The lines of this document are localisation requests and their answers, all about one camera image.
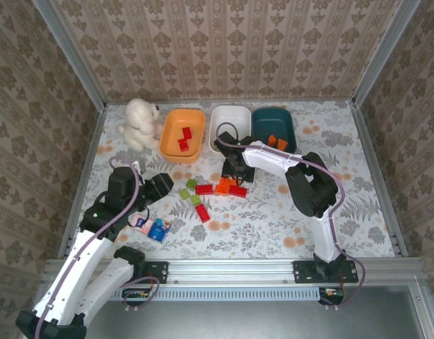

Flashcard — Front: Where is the long red lego brick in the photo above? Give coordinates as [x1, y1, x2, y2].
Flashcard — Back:
[195, 203, 211, 224]

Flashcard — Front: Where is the white plastic container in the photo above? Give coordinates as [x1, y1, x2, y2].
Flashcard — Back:
[208, 105, 252, 156]

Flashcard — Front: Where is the pink tissue pack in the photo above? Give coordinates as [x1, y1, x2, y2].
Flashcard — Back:
[128, 215, 155, 234]

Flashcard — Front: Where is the blue tissue pack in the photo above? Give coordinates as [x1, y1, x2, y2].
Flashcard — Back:
[147, 218, 172, 244]

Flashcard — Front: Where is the teal plastic container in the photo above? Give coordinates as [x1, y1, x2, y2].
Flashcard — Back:
[251, 107, 298, 156]

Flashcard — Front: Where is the orange plastic container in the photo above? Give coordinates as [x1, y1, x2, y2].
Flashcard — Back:
[158, 108, 206, 165]

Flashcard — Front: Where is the floral table cloth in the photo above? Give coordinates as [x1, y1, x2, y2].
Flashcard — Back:
[66, 100, 397, 261]

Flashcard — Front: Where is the white plush dog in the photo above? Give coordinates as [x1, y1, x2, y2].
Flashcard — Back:
[118, 97, 165, 151]

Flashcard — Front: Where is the grey metal sheet panel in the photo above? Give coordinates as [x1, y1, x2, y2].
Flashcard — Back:
[22, 285, 434, 339]

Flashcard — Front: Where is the aluminium table side rail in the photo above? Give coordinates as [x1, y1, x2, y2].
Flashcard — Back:
[351, 102, 409, 257]
[57, 104, 108, 258]

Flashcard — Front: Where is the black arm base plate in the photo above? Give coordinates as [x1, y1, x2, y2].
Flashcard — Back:
[142, 261, 169, 285]
[293, 260, 359, 284]

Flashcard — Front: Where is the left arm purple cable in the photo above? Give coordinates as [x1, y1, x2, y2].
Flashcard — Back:
[35, 156, 160, 339]

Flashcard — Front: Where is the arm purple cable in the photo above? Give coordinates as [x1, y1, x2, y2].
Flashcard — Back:
[215, 121, 366, 309]
[35, 156, 160, 339]

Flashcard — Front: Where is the aluminium mounting rail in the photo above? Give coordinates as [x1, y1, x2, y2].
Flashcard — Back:
[43, 257, 421, 285]

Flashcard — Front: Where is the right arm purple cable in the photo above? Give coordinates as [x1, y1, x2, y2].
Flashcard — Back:
[215, 121, 366, 309]

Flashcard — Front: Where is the grey slotted cable duct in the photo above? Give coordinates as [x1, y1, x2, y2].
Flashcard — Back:
[107, 286, 326, 302]

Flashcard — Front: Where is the aluminium frame post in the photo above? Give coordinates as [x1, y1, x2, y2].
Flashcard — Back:
[353, 0, 421, 107]
[31, 0, 108, 110]

